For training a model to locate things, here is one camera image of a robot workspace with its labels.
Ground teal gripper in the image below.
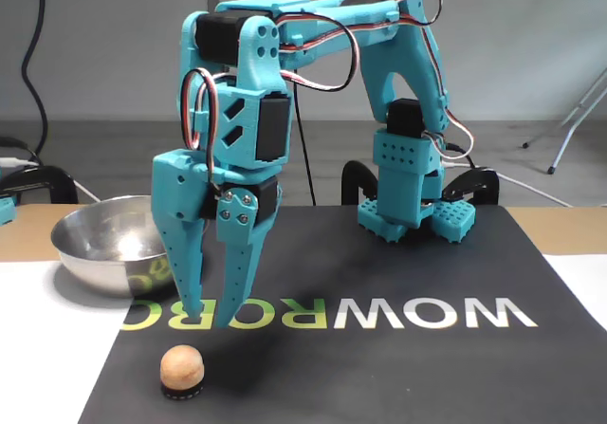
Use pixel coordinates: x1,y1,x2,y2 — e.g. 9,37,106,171
151,148,285,329

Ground white tripod legs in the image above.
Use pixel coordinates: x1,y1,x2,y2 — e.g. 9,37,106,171
521,65,607,175

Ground black printed mat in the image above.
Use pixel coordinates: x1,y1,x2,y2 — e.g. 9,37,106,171
78,204,607,424

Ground thin black hanging cable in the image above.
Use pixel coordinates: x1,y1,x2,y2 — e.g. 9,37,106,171
278,0,318,206

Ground thick black hanging cable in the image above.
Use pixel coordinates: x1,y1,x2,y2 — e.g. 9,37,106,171
20,0,51,159

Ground metal bowl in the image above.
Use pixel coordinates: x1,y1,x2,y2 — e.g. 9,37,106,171
50,194,179,300

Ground teal robot base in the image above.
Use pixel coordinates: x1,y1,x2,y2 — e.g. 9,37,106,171
356,195,478,246

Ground wooden ball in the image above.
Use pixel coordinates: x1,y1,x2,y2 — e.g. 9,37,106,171
159,344,206,402

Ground teal printed part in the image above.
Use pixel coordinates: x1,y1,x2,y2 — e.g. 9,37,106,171
0,194,18,229

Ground black table clamp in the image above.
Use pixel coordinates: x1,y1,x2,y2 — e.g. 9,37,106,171
0,165,80,206
340,160,381,206
443,167,500,206

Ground red white black servo cable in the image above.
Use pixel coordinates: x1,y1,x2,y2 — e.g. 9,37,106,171
395,0,476,158
181,66,220,197
276,12,362,94

